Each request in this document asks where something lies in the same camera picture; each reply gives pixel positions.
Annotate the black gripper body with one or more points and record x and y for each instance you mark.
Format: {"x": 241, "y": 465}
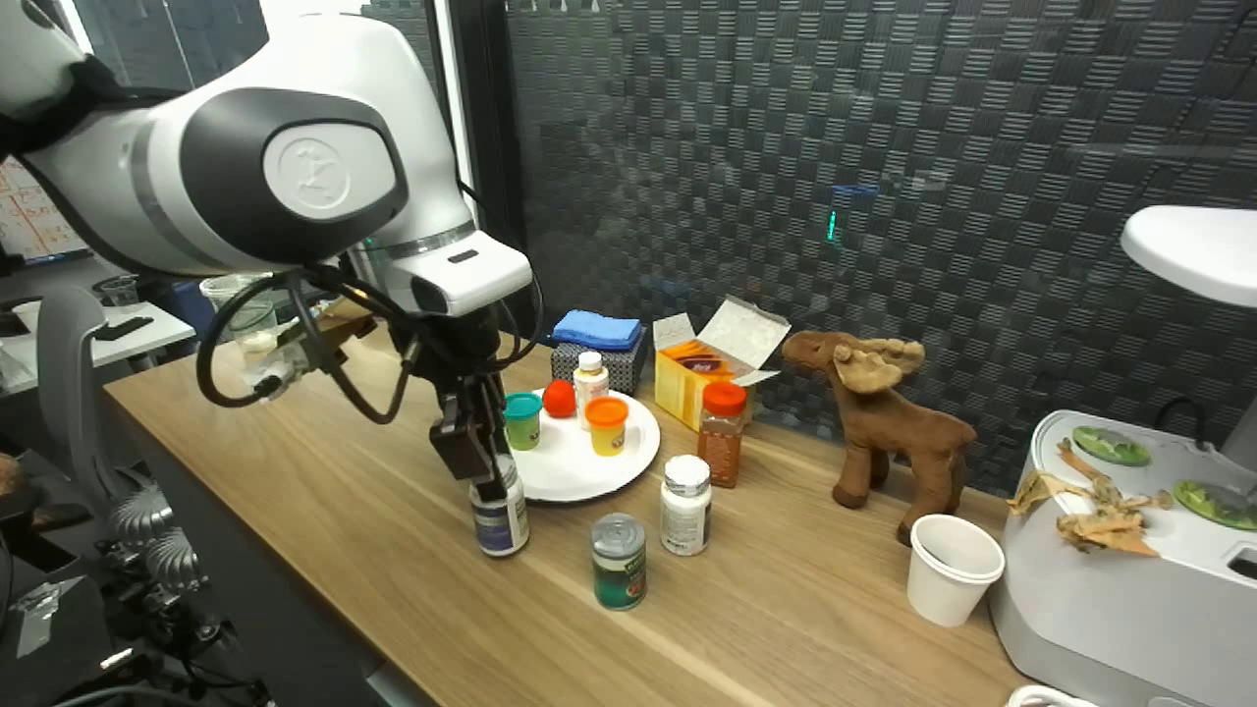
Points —
{"x": 461, "y": 362}

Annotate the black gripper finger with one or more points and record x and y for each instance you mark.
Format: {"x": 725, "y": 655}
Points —
{"x": 461, "y": 451}
{"x": 504, "y": 455}

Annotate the teal lid green cup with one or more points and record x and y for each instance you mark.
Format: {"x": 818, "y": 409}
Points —
{"x": 521, "y": 420}

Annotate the blue label white bottle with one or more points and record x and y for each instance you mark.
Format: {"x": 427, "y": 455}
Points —
{"x": 501, "y": 514}

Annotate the small white pill bottle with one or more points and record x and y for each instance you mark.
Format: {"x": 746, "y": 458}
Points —
{"x": 589, "y": 380}

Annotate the orange lid small cup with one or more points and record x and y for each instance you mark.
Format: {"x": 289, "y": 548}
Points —
{"x": 605, "y": 425}

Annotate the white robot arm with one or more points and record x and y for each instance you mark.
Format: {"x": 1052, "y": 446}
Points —
{"x": 321, "y": 143}

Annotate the white paper plate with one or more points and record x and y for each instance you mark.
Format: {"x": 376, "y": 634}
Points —
{"x": 568, "y": 469}

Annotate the grey foam block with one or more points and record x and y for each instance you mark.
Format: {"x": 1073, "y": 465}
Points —
{"x": 623, "y": 369}

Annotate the blue sponge cloth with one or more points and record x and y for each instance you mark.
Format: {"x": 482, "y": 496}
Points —
{"x": 593, "y": 331}

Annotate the white supplement bottle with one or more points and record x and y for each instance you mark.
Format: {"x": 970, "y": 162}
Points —
{"x": 683, "y": 501}

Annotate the orange lid spice jar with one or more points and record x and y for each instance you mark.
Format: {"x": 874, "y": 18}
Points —
{"x": 721, "y": 430}

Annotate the open orange cardboard box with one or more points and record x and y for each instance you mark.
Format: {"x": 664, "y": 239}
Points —
{"x": 734, "y": 344}

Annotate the brown plush moose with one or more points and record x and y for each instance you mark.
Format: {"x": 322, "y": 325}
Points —
{"x": 878, "y": 421}

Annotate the white paper cup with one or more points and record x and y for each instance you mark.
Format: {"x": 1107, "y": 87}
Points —
{"x": 950, "y": 566}

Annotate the white bin with leaves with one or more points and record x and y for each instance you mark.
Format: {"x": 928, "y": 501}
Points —
{"x": 1111, "y": 591}

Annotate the white bowl on stand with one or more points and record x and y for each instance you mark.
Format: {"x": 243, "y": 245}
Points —
{"x": 1198, "y": 248}

